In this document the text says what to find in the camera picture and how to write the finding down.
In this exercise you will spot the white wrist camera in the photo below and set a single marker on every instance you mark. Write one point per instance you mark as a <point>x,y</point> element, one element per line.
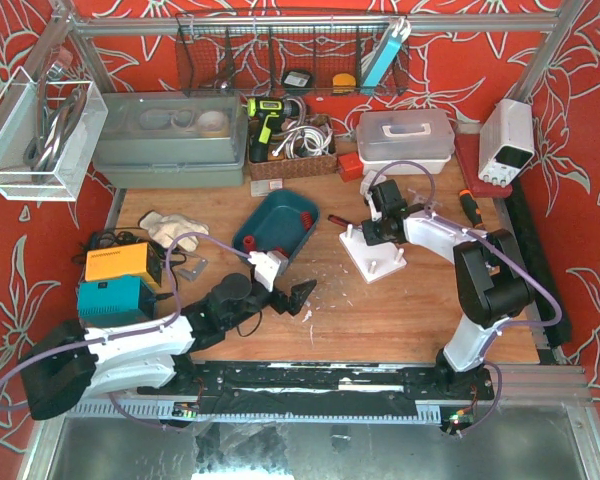
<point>374,205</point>
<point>267,267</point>

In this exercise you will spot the orange black screwdriver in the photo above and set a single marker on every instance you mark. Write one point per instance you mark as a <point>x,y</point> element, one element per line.
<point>471,209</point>

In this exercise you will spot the grey plastic storage box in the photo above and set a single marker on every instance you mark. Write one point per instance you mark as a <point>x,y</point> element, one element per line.
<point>161,140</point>

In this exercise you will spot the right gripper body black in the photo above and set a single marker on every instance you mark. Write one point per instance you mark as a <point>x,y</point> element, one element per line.
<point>372,233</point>

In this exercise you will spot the yellow tape measure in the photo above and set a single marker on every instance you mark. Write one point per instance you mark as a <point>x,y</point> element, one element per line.
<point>343,84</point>

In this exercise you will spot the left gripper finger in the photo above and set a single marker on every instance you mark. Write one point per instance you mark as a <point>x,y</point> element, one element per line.
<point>294,305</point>
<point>300,292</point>

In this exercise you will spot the clear acrylic hanging box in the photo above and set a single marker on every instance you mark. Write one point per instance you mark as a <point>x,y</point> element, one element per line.
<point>48,137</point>

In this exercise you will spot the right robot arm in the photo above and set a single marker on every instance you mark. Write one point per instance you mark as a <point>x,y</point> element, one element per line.
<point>492,289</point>

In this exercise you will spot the black cable duct strip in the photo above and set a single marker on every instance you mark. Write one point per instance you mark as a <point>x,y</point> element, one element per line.
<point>535,260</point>

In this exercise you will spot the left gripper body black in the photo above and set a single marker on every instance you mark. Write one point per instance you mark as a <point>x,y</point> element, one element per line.
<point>280,300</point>

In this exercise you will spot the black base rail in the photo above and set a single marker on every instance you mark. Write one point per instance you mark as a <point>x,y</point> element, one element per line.
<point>317,389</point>

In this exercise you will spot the teal power box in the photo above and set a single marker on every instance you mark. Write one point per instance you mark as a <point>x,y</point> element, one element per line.
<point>116,302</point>

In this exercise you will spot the red handled ratchet wrench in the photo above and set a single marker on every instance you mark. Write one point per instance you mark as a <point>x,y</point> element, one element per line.
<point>338,221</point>

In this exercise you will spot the red small box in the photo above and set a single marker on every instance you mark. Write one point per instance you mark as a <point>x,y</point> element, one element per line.
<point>350,167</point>

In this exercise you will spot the white plastic case with handle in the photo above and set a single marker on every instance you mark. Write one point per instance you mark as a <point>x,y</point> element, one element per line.
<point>424,136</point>

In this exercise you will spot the clear small label bag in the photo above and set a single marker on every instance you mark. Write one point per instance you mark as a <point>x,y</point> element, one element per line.
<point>261,188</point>

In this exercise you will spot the white power plug adapter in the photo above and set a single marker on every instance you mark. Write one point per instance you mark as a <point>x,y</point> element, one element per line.
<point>370,179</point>

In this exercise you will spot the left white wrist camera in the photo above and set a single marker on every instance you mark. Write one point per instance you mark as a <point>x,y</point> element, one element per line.
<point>267,267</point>

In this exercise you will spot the orange power box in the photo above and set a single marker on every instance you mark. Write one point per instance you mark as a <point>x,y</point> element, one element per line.
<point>138,259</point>

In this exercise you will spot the white peg base plate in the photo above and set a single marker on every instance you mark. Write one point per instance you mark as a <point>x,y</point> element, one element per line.
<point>372,262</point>

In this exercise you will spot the woven brown basket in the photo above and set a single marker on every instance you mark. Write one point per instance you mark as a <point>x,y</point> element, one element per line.
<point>289,168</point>

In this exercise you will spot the green yellow cordless drill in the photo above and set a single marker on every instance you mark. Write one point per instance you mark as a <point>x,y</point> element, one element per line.
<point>270,114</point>

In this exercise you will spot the teal plastic tray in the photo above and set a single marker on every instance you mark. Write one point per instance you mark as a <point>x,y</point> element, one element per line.
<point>276,222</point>

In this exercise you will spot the small red spring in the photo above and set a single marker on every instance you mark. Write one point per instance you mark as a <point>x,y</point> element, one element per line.
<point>306,220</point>

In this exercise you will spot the white work glove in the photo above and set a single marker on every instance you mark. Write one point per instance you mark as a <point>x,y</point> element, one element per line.
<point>163,229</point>

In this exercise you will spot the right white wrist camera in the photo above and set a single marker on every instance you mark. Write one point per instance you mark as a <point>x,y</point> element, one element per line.
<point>374,205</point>

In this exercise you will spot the plastic bag with parts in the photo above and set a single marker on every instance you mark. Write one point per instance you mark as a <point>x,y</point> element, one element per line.
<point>415,197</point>

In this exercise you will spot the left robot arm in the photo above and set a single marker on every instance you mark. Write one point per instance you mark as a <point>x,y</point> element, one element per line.
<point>73,362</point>

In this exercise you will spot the red spool spring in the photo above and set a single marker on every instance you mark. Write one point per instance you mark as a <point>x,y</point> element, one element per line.
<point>249,243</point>

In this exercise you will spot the white power supply unit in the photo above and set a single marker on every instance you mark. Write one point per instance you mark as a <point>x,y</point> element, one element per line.
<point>506,143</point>

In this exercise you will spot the metal bracket piece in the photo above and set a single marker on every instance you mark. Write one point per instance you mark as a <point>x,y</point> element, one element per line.
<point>193,268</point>

